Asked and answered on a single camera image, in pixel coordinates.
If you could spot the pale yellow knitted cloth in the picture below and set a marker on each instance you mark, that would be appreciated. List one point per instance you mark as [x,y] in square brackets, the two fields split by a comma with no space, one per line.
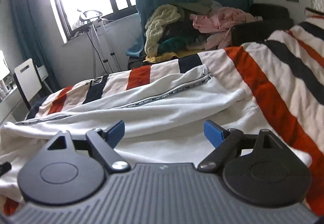
[159,26]

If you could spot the dark cloth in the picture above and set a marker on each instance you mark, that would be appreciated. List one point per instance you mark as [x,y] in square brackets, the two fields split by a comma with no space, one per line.
[182,30]

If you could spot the pink cloth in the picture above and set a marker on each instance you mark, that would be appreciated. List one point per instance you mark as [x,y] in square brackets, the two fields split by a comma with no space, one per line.
[217,21]

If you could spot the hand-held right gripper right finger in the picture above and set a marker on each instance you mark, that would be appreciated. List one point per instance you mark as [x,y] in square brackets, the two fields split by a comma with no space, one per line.
[212,134]

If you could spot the striped blanket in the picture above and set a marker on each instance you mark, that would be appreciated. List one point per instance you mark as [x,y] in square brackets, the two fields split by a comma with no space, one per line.
[276,67]

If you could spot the teal cloth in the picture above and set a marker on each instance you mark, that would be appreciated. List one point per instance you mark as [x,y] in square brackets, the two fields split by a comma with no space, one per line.
[173,44]

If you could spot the grey olive cloth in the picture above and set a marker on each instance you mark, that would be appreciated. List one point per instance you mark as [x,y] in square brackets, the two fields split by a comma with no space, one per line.
[200,5]

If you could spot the white garment steamer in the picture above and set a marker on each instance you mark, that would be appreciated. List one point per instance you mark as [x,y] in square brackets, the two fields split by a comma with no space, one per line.
[98,34]

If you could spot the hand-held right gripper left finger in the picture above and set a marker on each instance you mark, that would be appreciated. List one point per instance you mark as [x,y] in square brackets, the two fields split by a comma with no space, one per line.
[117,130]

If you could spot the white chair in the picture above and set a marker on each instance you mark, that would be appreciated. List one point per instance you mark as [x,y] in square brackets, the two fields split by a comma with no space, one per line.
[26,79]

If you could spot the yellow towel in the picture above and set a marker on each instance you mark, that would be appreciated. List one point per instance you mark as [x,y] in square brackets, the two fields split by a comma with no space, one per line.
[162,57]

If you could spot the wavy vanity mirror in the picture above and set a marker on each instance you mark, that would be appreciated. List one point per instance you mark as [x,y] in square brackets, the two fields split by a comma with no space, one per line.
[3,64]

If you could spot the white pants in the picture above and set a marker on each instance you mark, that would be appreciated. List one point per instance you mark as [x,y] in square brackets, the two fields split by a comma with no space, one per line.
[157,102]

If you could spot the white dressing table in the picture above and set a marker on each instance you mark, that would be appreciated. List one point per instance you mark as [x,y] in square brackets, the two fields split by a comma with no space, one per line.
[10,107]

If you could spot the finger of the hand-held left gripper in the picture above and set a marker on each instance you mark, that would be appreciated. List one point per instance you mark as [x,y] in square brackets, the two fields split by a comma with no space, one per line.
[5,167]

